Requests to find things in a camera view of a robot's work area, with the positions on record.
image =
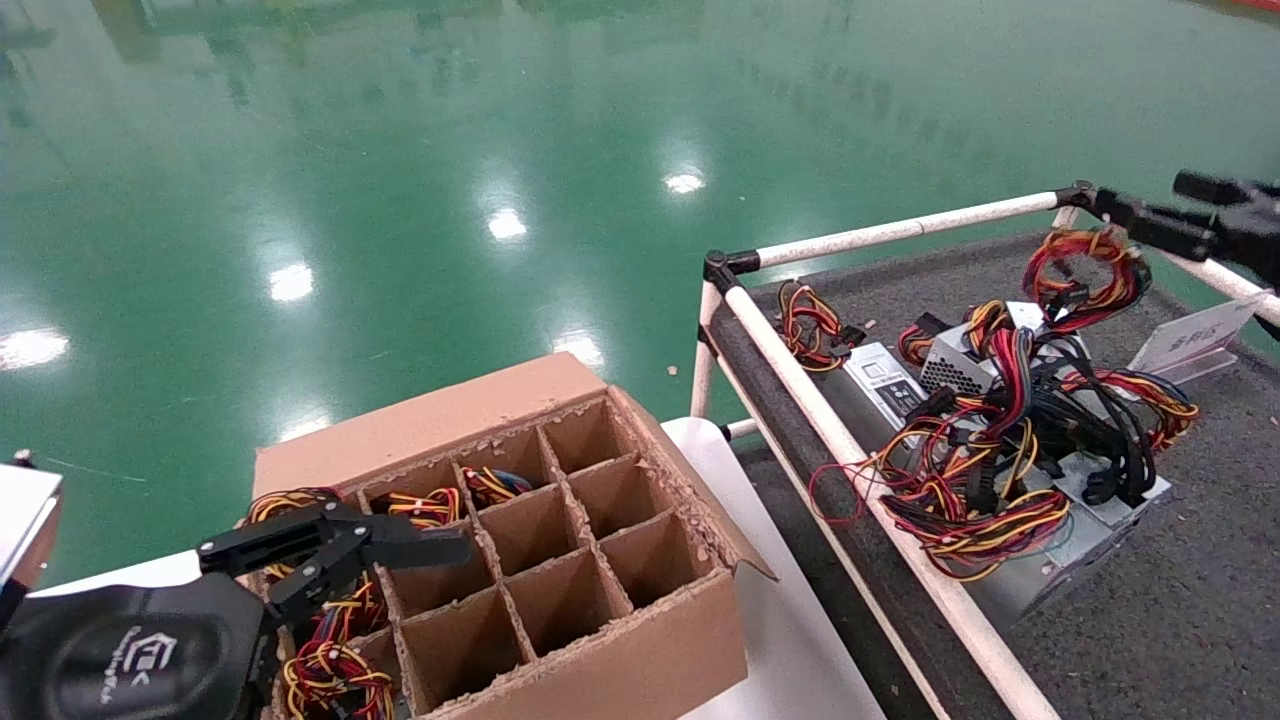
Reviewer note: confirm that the silver power supply with label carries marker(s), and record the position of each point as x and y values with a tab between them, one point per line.
880	380

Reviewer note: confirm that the white pipe cart frame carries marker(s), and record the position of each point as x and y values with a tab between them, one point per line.
900	228

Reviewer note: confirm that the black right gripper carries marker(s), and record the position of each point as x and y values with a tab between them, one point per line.
1255	230

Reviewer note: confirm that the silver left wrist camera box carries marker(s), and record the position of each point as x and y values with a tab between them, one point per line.
25	510

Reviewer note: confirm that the grey felt cart mat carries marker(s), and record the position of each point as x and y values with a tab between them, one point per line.
1220	560

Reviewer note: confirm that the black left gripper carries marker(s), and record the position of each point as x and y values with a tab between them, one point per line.
120	650

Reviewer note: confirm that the white acrylic sign plate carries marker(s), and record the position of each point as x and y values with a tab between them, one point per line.
1190	345

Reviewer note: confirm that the cardboard box with dividers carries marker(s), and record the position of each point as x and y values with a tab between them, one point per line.
430	420

